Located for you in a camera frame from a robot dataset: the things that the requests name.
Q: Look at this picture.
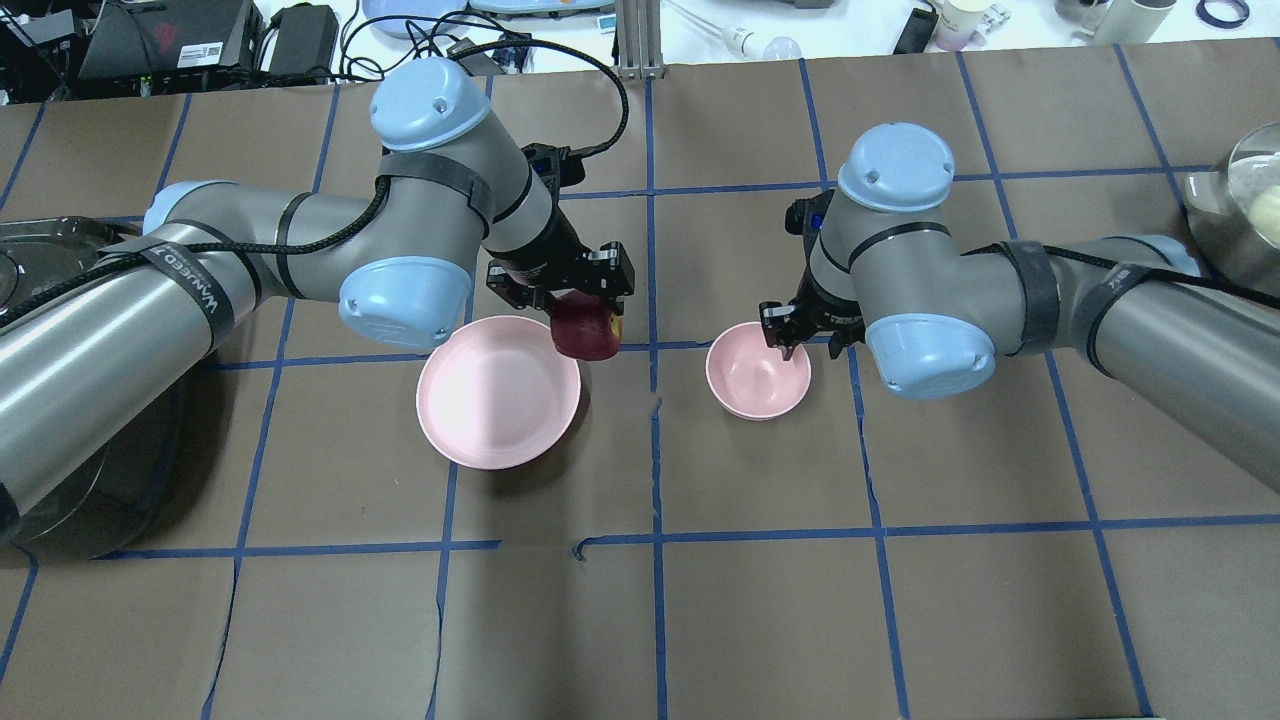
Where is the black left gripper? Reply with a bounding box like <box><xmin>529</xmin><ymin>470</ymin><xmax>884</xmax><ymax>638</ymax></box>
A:
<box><xmin>486</xmin><ymin>222</ymin><xmax>635</xmax><ymax>343</ymax></box>

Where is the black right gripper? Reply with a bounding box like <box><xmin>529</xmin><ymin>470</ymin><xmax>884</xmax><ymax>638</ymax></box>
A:
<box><xmin>759</xmin><ymin>269</ymin><xmax>867</xmax><ymax>363</ymax></box>

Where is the red apple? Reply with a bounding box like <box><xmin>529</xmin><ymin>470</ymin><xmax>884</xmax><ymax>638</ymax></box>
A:
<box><xmin>549</xmin><ymin>291</ymin><xmax>622</xmax><ymax>363</ymax></box>

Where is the small pink bowl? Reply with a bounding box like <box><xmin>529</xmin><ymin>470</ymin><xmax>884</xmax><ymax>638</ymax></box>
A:
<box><xmin>705</xmin><ymin>323</ymin><xmax>812</xmax><ymax>421</ymax></box>

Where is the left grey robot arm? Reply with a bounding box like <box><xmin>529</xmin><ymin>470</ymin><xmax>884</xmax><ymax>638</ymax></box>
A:
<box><xmin>1</xmin><ymin>56</ymin><xmax>635</xmax><ymax>541</ymax></box>

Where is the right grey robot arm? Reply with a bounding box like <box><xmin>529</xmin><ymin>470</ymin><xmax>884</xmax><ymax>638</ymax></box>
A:
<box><xmin>759</xmin><ymin>122</ymin><xmax>1279</xmax><ymax>488</ymax></box>

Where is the pink plate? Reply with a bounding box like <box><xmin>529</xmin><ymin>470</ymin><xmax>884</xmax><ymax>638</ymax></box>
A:
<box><xmin>415</xmin><ymin>315</ymin><xmax>582</xmax><ymax>471</ymax></box>

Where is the glass bowl with fruit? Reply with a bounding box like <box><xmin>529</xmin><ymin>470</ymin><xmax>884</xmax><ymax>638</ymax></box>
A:
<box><xmin>1181</xmin><ymin>122</ymin><xmax>1279</xmax><ymax>296</ymax></box>

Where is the white light bulb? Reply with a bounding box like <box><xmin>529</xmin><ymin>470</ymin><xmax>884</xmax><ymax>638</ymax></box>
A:
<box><xmin>718</xmin><ymin>26</ymin><xmax>804</xmax><ymax>61</ymax></box>

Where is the black power adapter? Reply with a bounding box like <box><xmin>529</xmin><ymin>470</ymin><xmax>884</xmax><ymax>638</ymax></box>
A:
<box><xmin>266</xmin><ymin>3</ymin><xmax>338</xmax><ymax>86</ymax></box>

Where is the blue tape roll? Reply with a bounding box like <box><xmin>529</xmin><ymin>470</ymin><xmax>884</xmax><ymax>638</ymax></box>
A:
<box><xmin>1196</xmin><ymin>0</ymin><xmax>1252</xmax><ymax>31</ymax></box>

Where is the black electronics box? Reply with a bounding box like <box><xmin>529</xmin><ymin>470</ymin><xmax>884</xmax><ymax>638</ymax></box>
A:
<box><xmin>78</xmin><ymin>1</ymin><xmax>262</xmax><ymax>82</ymax></box>

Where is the aluminium frame post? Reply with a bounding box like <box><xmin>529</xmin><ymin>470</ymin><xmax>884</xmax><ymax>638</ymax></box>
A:
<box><xmin>613</xmin><ymin>0</ymin><xmax>666</xmax><ymax>79</ymax></box>

